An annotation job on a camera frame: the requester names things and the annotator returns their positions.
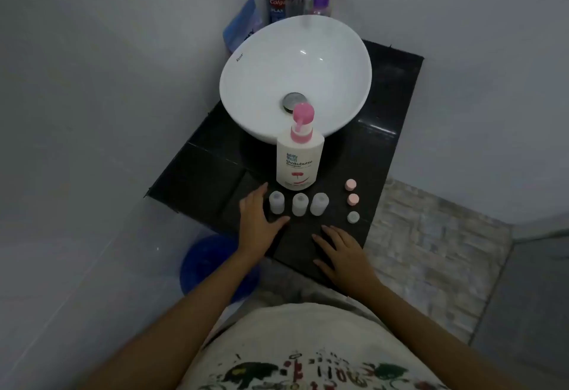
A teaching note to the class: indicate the person's right hand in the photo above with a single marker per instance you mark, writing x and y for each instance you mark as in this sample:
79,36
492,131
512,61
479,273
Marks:
349,265

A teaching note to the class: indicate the person's left hand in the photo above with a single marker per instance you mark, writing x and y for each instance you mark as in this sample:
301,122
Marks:
255,225

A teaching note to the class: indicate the small translucent bottle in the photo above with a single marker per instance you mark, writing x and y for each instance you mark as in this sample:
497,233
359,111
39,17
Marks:
276,203
300,205
319,204

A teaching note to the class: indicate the white cap bottom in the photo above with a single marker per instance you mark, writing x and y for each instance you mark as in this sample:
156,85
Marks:
353,217

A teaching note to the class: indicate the pink cap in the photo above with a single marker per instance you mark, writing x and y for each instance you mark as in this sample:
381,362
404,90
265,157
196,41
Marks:
351,185
353,199

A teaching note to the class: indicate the pink cap top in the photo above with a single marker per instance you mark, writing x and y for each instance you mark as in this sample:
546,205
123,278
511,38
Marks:
351,185

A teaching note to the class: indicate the white hand sanitizer pump bottle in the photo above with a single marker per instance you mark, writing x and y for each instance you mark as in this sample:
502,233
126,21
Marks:
300,158

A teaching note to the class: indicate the person's left forearm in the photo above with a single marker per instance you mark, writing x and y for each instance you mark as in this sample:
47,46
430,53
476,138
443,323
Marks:
186,327

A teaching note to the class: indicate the person's right forearm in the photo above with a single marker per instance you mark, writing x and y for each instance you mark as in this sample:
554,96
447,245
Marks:
422,336

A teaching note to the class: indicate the blue plastic bucket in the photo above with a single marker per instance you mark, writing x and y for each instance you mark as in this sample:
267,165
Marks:
200,260

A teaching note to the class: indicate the white printed shirt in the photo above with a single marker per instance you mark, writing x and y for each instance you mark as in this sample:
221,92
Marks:
302,336

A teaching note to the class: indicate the metal sink drain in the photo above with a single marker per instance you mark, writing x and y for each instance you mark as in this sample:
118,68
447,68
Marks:
289,99

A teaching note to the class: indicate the white round sink basin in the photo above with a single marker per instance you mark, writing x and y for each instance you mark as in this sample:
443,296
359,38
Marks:
275,74

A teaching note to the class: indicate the grey door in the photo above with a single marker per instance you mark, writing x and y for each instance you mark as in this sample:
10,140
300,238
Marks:
533,314

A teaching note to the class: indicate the blue pouch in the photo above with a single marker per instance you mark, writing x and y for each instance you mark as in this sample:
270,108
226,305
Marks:
242,25

